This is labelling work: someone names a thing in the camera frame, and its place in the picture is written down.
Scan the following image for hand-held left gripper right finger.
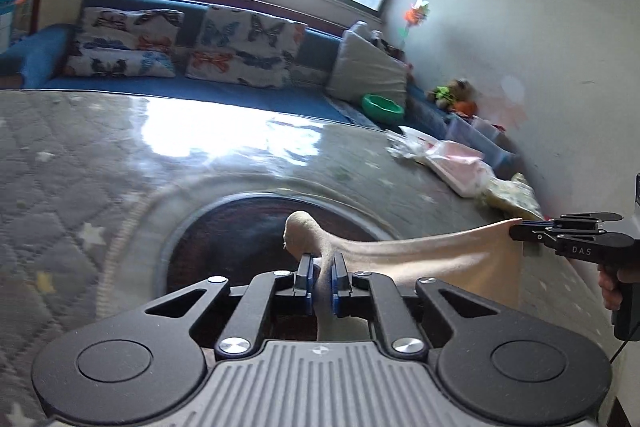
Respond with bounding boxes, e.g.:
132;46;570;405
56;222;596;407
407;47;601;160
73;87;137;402
329;252;502;362

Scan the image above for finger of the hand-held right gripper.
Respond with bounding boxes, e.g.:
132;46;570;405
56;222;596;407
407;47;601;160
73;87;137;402
509;223;640;266
522;212;624;231

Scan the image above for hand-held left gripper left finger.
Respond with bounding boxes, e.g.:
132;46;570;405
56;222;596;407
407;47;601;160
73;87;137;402
142;254;318;360

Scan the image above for cream knit garment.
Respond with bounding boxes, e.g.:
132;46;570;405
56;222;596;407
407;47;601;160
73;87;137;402
282;210;525;343

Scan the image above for pink folded clothes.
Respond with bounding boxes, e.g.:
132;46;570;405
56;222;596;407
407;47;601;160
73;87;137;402
425;139;493;198

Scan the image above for person's right hand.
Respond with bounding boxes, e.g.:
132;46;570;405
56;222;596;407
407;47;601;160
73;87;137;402
599;266;622;312

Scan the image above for yellow floral cloth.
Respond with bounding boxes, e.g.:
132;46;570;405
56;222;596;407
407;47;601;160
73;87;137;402
482;173;543;220

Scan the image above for clear plastic storage box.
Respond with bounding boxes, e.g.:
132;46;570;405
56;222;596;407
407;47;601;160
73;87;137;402
445;113;521;168

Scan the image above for clear plastic bag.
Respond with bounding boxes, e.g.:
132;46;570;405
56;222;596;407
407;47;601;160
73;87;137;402
386;125;441;165

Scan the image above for brown teddy bear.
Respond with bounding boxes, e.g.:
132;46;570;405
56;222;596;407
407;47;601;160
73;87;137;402
445;78;476;105

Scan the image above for green plush toy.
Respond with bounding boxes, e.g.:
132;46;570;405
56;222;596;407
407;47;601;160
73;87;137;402
427;86;453;108

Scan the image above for green bowl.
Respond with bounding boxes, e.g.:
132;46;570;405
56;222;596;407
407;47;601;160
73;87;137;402
362;93;406;125

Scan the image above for grey pillow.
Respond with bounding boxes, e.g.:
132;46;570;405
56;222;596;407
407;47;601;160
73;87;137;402
325;29;410;110

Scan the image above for butterfly print pillow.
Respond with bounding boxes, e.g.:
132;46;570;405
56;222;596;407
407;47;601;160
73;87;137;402
62;7;185;79
185;5;308;88

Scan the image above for blue sofa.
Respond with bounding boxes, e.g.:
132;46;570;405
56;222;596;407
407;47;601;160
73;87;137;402
0;0;451;128

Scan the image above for white pillow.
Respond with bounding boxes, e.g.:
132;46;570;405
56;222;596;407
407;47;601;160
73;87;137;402
350;21;387;44

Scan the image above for grey star quilted mat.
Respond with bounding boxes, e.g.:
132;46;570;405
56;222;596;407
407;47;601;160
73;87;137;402
0;89;618;427

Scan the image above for colourful pinwheel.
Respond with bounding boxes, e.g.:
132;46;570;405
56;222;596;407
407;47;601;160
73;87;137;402
400;0;432;52

